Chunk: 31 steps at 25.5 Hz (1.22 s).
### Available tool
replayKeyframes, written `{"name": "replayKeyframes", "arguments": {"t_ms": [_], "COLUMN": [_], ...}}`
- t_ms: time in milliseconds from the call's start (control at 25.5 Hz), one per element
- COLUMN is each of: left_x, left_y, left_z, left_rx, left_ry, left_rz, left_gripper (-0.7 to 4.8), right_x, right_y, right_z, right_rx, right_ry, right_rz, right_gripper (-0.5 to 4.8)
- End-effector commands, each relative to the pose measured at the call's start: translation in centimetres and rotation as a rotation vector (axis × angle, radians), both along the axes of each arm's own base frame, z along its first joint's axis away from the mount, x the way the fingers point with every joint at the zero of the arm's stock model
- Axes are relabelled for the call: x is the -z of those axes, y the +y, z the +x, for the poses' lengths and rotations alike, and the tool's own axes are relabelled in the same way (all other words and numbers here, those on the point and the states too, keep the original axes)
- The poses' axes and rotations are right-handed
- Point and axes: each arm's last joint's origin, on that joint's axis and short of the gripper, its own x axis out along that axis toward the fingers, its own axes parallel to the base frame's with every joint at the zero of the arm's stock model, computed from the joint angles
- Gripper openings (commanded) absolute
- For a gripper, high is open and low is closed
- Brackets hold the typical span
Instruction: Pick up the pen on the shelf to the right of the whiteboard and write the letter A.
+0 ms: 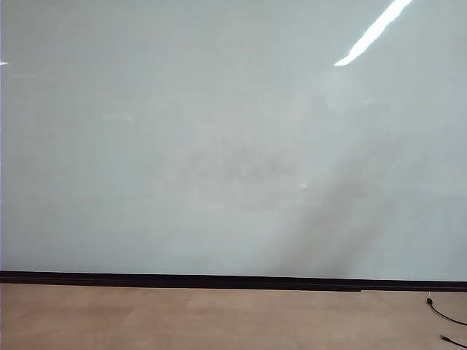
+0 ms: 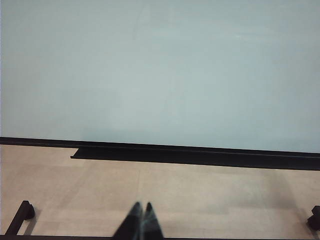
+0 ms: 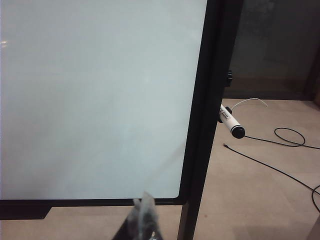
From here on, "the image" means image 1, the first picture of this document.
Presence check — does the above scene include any black whiteboard marker tray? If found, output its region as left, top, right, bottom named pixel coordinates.
left=0, top=279, right=363, bottom=293

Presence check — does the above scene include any white glossy whiteboard black frame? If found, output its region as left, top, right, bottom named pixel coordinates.
left=0, top=0, right=467, bottom=292

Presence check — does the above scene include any black cable with plug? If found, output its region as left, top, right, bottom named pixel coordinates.
left=439, top=333, right=467, bottom=349
left=425, top=291, right=467, bottom=327

